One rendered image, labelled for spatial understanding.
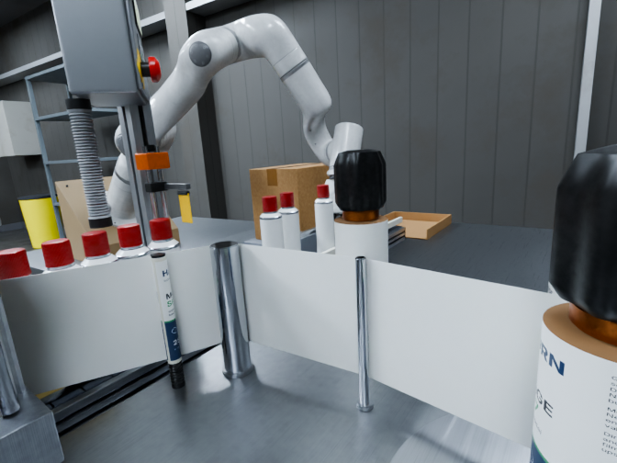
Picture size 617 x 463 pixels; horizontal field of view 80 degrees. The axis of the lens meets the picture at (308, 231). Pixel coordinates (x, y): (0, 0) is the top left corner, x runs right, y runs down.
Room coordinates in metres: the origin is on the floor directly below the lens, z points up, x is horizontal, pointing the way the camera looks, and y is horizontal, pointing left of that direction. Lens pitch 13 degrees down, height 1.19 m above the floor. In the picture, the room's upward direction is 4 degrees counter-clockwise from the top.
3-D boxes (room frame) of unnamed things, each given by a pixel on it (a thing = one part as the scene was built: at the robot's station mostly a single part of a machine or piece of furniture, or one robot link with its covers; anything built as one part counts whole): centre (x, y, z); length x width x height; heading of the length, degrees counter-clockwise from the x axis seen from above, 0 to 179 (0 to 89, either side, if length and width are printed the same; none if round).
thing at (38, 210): (5.34, 3.86, 0.37); 0.49 x 0.47 x 0.74; 147
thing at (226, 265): (0.48, 0.11, 0.97); 0.05 x 0.05 x 0.19
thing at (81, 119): (0.63, 0.36, 1.18); 0.04 x 0.04 x 0.21
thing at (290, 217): (0.88, 0.05, 0.98); 0.05 x 0.05 x 0.20
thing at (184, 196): (0.67, 0.22, 1.09); 0.03 x 0.01 x 0.06; 53
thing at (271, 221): (0.83, 0.08, 0.98); 0.05 x 0.05 x 0.20
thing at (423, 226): (1.50, -0.42, 0.85); 0.30 x 0.26 x 0.04; 143
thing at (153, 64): (0.64, 0.24, 1.33); 0.04 x 0.03 x 0.04; 18
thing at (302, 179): (1.43, 0.02, 0.99); 0.30 x 0.24 x 0.27; 140
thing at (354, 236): (0.60, -0.09, 1.03); 0.09 x 0.09 x 0.30
